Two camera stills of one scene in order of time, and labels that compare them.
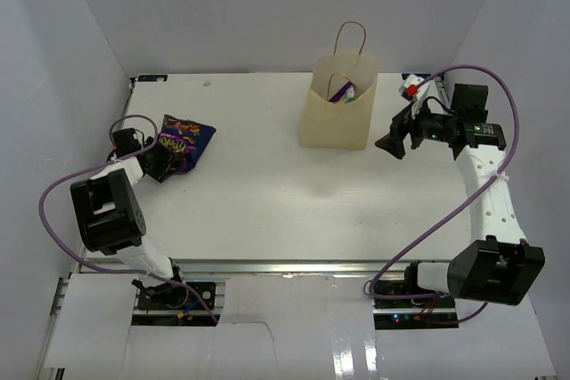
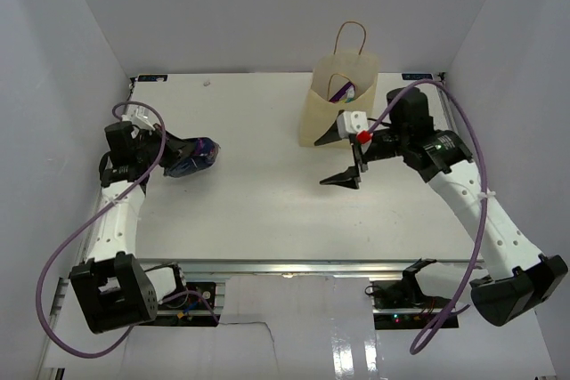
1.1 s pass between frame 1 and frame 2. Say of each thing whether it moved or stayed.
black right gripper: moved
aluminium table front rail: stayed
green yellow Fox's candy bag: stayed
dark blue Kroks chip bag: moved
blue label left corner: stayed
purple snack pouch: stayed
